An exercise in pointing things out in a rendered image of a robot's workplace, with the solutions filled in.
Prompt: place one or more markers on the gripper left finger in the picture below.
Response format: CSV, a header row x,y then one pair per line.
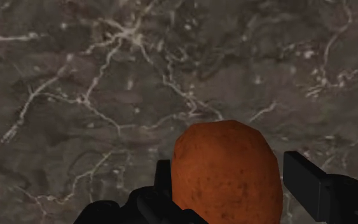
x,y
154,204

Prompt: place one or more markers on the orange-brown potato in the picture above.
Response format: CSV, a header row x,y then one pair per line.
x,y
226,173

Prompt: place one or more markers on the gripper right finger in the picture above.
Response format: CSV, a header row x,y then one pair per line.
x,y
324,192

